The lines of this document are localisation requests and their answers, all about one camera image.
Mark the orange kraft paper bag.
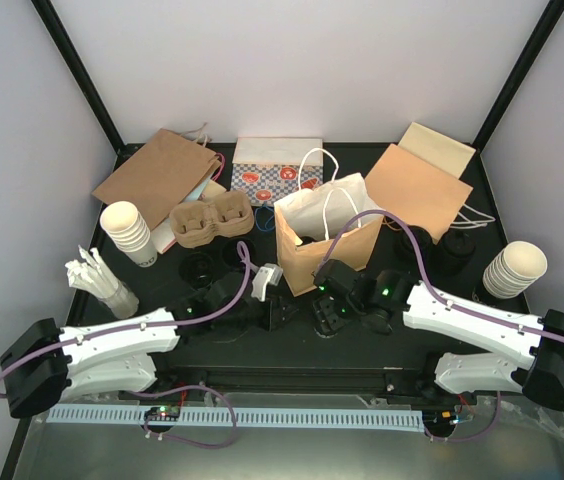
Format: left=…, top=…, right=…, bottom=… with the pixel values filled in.
left=274, top=173, right=383, bottom=297

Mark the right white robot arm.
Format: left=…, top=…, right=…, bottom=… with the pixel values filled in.
left=314, top=259, right=564, bottom=411

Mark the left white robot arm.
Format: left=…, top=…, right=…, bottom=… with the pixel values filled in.
left=0, top=273, right=298, bottom=419

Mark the black lid stack left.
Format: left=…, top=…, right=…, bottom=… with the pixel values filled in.
left=395, top=224, right=434, bottom=264

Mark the black lid stack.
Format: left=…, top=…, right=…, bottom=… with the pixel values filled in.
left=435, top=230, right=476, bottom=275
left=395, top=224, right=434, bottom=264

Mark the stack of pulp cup carriers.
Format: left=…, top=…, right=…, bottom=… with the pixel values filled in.
left=169, top=190, right=255, bottom=249

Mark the orange flat bag right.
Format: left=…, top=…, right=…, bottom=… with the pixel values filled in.
left=365, top=145, right=473, bottom=242

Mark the black lid stack right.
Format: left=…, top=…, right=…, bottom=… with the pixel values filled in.
left=435, top=230, right=476, bottom=275

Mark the checkered printed paper bag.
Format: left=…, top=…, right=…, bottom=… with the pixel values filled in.
left=231, top=137, right=324, bottom=206

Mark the left stack of paper cups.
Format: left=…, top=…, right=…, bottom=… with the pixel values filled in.
left=99, top=201, right=158, bottom=268

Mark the stack of paper cups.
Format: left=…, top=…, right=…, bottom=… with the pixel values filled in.
left=482, top=241, right=548, bottom=299
left=99, top=201, right=158, bottom=268

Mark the brown flat paper bag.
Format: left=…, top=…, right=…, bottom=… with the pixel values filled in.
left=93, top=129, right=220, bottom=229

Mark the tan flat paper bag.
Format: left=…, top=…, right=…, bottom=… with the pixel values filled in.
left=398, top=122, right=476, bottom=179

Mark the bundle of wrapped straws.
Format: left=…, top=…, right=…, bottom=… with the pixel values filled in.
left=65, top=246, right=139, bottom=320

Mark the right stack of paper cups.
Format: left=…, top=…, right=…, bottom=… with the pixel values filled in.
left=482, top=241, right=548, bottom=299

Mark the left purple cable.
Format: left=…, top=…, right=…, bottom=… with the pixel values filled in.
left=0, top=241, right=256, bottom=449

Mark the purple cable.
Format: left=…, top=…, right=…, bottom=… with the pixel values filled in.
left=320, top=209, right=564, bottom=444
left=0, top=241, right=256, bottom=449

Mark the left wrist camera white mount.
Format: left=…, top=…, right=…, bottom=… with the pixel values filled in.
left=251, top=263, right=283, bottom=302

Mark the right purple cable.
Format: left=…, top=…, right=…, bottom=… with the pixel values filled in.
left=320, top=209, right=564, bottom=444

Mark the blue bag handle string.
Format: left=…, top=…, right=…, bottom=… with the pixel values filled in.
left=254, top=202, right=278, bottom=234

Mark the blue slotted cable duct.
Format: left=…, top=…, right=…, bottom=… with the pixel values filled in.
left=46, top=404, right=424, bottom=433

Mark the right black frame post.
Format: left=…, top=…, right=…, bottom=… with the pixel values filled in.
left=472, top=0, right=564, bottom=149

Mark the black frame post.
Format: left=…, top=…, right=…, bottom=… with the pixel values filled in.
left=31, top=0, right=125, bottom=153
left=472, top=0, right=564, bottom=149

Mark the left black frame post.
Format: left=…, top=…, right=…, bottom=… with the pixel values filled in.
left=31, top=0, right=125, bottom=153

